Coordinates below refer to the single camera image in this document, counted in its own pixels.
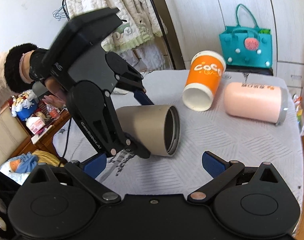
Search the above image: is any pink tumbler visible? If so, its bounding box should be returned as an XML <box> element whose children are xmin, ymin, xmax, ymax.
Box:
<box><xmin>223</xmin><ymin>82</ymin><xmax>288</xmax><ymax>125</ymax></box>

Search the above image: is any wooden side cabinet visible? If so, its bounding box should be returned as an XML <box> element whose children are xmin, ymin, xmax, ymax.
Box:
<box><xmin>10</xmin><ymin>110</ymin><xmax>71</xmax><ymax>158</ymax></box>

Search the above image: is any pink tissue pack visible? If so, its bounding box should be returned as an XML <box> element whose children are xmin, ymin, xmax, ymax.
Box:
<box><xmin>26</xmin><ymin>116</ymin><xmax>45</xmax><ymax>134</ymax></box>

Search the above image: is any black suitcase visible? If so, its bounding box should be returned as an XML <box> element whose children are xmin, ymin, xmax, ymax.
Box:
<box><xmin>226</xmin><ymin>65</ymin><xmax>273</xmax><ymax>76</ymax></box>

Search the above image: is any white wardrobe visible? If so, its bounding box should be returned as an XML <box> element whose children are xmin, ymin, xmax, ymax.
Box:
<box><xmin>165</xmin><ymin>0</ymin><xmax>304</xmax><ymax>89</ymax></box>

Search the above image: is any black clothes rack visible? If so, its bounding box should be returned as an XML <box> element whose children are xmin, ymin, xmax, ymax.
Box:
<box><xmin>61</xmin><ymin>0</ymin><xmax>179</xmax><ymax>71</ymax></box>

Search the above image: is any blue bucket with toys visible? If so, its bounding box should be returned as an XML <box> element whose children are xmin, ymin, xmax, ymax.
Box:
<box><xmin>10</xmin><ymin>89</ymin><xmax>38</xmax><ymax>121</ymax></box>

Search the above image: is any orange paper cup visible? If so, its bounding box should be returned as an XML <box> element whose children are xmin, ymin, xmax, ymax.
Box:
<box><xmin>182</xmin><ymin>50</ymin><xmax>226</xmax><ymax>112</ymax></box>

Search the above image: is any black cable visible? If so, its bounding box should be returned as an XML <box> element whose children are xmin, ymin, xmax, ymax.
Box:
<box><xmin>57</xmin><ymin>116</ymin><xmax>73</xmax><ymax>168</ymax></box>

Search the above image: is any grey patterned table cloth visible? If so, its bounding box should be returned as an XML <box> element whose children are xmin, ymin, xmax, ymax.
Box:
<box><xmin>53</xmin><ymin>69</ymin><xmax>304</xmax><ymax>210</ymax></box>

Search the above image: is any white fluffy pajama top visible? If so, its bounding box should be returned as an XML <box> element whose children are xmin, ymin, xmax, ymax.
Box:
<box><xmin>66</xmin><ymin>0</ymin><xmax>169</xmax><ymax>73</ymax></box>

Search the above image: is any brown steel tumbler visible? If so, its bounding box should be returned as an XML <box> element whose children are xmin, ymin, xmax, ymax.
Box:
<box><xmin>116</xmin><ymin>105</ymin><xmax>181</xmax><ymax>157</ymax></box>

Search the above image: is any left hand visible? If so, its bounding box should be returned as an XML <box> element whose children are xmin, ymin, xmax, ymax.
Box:
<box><xmin>42</xmin><ymin>77</ymin><xmax>66</xmax><ymax>108</ymax></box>

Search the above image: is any teal felt tote bag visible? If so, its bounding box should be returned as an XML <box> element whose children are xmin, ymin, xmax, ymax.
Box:
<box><xmin>219</xmin><ymin>4</ymin><xmax>273</xmax><ymax>68</ymax></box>

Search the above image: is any white leaf-print paper cup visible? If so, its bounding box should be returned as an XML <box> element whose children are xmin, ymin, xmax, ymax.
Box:
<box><xmin>112</xmin><ymin>88</ymin><xmax>128</xmax><ymax>95</ymax></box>

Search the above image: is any blue clothes pile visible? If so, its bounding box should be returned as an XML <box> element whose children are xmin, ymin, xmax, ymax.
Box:
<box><xmin>0</xmin><ymin>153</ymin><xmax>39</xmax><ymax>184</ymax></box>

